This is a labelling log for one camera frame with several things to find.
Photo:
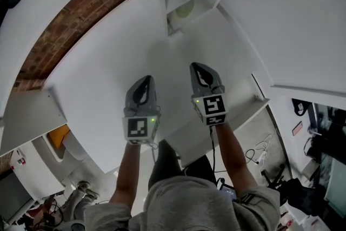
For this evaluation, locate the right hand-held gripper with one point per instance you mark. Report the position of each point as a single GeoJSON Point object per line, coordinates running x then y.
{"type": "Point", "coordinates": [215, 106]}

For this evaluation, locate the person's grey sweatshirt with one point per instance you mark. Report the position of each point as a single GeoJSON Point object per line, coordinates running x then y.
{"type": "Point", "coordinates": [183, 205]}

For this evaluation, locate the black office chair base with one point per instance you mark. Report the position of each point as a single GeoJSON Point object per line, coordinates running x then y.
{"type": "Point", "coordinates": [274, 177]}

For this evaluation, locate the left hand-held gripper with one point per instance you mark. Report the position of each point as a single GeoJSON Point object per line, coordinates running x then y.
{"type": "Point", "coordinates": [138, 128]}

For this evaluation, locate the black bag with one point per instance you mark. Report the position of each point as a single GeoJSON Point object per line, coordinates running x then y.
{"type": "Point", "coordinates": [304, 196]}

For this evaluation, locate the orange box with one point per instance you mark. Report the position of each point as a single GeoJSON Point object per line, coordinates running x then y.
{"type": "Point", "coordinates": [57, 137]}

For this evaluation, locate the black device with screen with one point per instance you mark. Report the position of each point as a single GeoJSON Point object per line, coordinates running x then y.
{"type": "Point", "coordinates": [227, 192]}

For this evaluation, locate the small light green item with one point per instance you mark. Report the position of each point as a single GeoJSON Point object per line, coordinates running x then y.
{"type": "Point", "coordinates": [183, 11]}

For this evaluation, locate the person's left forearm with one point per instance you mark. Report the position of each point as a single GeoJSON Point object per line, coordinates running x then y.
{"type": "Point", "coordinates": [128, 170]}

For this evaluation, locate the small black pouch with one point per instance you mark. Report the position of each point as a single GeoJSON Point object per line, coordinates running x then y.
{"type": "Point", "coordinates": [300, 106]}

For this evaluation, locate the white side cabinet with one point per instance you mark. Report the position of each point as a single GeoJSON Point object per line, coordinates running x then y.
{"type": "Point", "coordinates": [29, 116]}

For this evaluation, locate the person's right forearm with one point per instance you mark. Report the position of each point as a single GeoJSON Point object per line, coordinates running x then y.
{"type": "Point", "coordinates": [235, 159]}

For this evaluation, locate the red phone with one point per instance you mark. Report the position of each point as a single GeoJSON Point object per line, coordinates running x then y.
{"type": "Point", "coordinates": [297, 128]}

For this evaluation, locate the white desk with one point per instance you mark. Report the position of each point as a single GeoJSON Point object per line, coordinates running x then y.
{"type": "Point", "coordinates": [108, 75]}

